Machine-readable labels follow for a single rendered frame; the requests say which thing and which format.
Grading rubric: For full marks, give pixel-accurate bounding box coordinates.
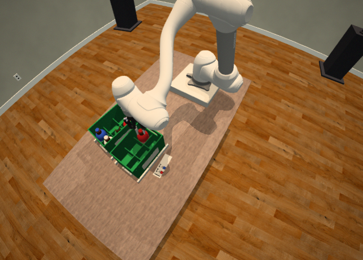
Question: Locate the cream paper strip with colored squares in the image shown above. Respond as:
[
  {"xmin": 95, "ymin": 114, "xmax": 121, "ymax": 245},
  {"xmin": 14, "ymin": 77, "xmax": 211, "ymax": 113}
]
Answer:
[{"xmin": 153, "ymin": 154, "xmax": 172, "ymax": 178}]

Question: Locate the cream bottle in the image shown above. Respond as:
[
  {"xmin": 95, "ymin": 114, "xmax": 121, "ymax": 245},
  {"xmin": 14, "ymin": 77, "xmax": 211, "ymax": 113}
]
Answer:
[{"xmin": 104, "ymin": 135, "xmax": 112, "ymax": 144}]

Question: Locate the green crate with dividers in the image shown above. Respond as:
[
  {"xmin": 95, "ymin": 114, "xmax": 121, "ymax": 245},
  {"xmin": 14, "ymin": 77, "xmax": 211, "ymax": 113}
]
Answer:
[
  {"xmin": 88, "ymin": 107, "xmax": 131, "ymax": 153},
  {"xmin": 110, "ymin": 128, "xmax": 165, "ymax": 179}
]

